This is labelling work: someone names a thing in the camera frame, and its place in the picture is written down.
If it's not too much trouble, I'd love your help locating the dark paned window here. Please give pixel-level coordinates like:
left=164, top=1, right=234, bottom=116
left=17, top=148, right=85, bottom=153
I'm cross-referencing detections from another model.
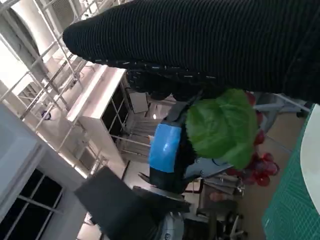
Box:
left=0, top=167, right=64, bottom=240

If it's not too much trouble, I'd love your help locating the white square plate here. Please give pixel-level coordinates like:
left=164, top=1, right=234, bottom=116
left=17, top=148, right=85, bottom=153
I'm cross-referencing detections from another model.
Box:
left=299, top=103, right=320, bottom=215

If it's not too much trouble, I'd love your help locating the green cutting mat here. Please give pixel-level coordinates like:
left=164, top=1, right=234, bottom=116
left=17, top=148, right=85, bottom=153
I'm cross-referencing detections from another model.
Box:
left=260, top=102, right=320, bottom=240

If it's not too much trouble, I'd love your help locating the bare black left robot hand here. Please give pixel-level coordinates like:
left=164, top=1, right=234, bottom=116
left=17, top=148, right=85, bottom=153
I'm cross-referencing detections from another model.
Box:
left=148, top=91, right=205, bottom=194

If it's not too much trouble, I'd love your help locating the red toy grape bunch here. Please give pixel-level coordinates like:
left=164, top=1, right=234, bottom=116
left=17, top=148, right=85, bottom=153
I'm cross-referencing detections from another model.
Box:
left=186, top=87, right=280, bottom=188

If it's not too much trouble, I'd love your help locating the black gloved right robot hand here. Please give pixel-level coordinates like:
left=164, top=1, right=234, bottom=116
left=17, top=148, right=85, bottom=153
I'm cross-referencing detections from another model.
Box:
left=62, top=0, right=320, bottom=106

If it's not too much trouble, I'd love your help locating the white open shelf unit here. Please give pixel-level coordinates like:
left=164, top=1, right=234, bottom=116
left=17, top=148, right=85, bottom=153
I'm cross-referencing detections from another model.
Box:
left=66, top=67, right=141, bottom=151

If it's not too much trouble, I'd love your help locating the grey-green wheeled chair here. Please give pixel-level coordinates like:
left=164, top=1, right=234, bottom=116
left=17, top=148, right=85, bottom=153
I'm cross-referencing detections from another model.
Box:
left=252, top=91, right=312, bottom=135

